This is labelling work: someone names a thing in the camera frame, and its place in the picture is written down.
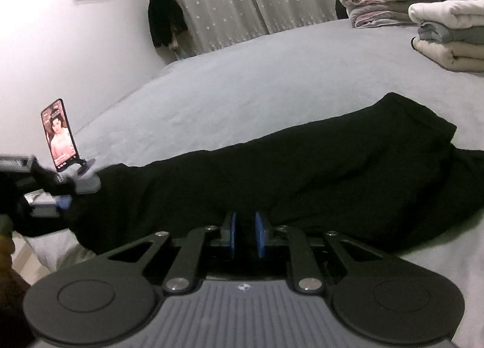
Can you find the person's left forearm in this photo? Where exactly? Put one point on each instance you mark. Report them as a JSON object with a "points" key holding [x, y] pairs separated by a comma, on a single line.
{"points": [[11, 306]]}

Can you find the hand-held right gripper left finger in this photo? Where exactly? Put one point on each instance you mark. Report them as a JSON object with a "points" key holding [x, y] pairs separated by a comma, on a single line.
{"points": [[233, 234]]}

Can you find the grey phone stand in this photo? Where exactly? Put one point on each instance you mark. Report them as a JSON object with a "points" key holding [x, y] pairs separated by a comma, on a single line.
{"points": [[89, 183]]}

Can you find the person's left hand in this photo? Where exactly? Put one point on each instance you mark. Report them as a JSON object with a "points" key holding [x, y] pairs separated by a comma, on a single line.
{"points": [[5, 253]]}

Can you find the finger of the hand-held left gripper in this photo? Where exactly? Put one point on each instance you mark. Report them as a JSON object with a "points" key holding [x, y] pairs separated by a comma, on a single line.
{"points": [[56, 185], [62, 204]]}

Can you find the black fluffy hanging garment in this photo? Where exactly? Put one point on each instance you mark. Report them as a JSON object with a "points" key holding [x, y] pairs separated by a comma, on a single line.
{"points": [[164, 19]]}

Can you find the grey folded garment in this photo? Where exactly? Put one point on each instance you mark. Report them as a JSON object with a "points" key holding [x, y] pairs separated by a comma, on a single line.
{"points": [[435, 34]]}

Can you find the white folded garment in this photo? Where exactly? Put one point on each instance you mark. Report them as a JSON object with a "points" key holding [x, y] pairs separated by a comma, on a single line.
{"points": [[453, 13]]}

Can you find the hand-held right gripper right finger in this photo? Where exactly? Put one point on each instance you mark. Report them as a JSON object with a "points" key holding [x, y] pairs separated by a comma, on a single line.
{"points": [[259, 236]]}

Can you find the smartphone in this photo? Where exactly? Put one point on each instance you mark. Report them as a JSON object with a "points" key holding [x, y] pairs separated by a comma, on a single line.
{"points": [[58, 136]]}

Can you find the beige folded garment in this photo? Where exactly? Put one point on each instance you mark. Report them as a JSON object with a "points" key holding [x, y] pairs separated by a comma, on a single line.
{"points": [[453, 58]]}

